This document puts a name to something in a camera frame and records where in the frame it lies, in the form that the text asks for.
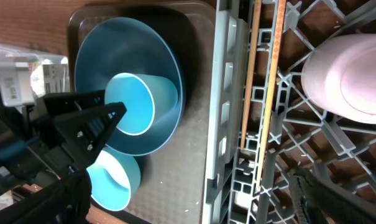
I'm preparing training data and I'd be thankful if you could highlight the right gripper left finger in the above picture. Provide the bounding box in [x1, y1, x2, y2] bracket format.
[0, 170, 91, 224]

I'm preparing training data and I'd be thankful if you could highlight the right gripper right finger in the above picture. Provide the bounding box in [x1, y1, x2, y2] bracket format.
[289, 167, 376, 224]

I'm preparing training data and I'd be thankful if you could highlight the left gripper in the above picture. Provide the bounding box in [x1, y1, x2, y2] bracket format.
[0, 90, 127, 196]

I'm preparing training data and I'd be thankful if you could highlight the light blue bowl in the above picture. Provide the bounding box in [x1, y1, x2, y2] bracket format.
[86, 147, 141, 212]

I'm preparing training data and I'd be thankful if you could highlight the light blue cup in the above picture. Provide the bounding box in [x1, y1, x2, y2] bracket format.
[104, 73, 178, 136]

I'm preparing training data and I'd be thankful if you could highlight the pink cup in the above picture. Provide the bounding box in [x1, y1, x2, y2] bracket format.
[301, 34, 376, 124]

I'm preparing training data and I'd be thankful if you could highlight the wooden chopstick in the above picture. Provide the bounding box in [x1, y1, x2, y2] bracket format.
[255, 0, 287, 192]
[241, 0, 262, 149]

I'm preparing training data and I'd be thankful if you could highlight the grey dishwasher rack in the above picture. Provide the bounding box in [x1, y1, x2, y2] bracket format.
[201, 0, 376, 223]

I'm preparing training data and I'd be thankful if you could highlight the clear plastic bin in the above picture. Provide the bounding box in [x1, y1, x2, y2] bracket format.
[0, 44, 70, 110]

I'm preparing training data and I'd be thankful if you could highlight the dark blue plate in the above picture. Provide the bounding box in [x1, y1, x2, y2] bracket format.
[74, 17, 186, 156]

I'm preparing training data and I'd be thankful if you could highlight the brown serving tray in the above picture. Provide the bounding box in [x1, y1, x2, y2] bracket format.
[68, 1, 216, 223]

